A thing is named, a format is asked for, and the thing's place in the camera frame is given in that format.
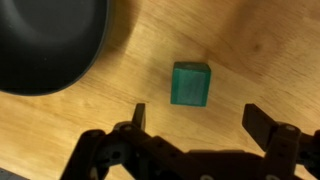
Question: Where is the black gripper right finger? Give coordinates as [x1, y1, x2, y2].
[241, 103, 320, 180]

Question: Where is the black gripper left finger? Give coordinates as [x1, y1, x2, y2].
[59, 102, 188, 180]

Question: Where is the green block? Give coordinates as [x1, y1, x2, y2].
[169, 61, 213, 108]

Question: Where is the black bowl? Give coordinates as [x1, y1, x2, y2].
[0, 0, 111, 97]

